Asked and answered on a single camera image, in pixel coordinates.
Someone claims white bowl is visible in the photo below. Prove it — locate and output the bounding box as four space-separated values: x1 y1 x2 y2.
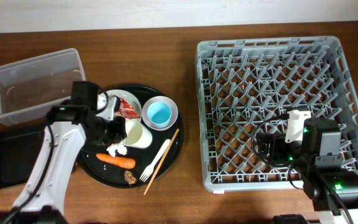
142 96 179 131

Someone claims light blue cup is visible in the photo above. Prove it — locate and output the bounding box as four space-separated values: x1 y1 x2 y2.
147 101 172 129

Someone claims orange carrot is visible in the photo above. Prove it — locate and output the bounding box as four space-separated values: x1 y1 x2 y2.
96 153 136 169

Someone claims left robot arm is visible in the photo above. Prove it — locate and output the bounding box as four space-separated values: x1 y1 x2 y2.
0 81 126 223

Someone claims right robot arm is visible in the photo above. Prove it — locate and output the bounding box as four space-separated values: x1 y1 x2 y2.
251 118 358 223

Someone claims round black tray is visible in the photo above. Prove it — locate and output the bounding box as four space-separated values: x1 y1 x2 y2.
75 83 185 189

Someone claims red snack wrapper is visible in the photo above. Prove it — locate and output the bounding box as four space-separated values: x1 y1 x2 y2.
114 96 140 119

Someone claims brown food scrap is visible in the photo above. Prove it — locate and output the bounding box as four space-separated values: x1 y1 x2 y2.
124 170 137 185

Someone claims grey dishwasher rack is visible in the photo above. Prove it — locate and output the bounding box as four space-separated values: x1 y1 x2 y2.
195 36 358 192

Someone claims wooden chopstick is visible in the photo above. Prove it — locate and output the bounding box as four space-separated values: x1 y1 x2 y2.
144 129 180 195

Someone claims black rectangular tray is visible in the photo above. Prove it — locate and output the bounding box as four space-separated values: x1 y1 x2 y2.
0 124 45 189

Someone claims white plastic fork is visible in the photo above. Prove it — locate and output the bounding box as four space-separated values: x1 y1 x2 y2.
139 139 170 182

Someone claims white label sticker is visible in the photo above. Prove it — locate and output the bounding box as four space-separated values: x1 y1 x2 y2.
213 190 225 194

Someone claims clear plastic bin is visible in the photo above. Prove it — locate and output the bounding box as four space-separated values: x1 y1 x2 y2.
0 48 86 126

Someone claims cream white cup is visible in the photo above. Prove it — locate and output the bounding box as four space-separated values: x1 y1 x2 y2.
122 119 152 149

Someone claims grey plate with food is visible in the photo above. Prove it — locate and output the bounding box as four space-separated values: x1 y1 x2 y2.
117 90 142 121

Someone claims crumpled white tissue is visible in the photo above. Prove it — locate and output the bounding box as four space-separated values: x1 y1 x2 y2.
106 143 127 157

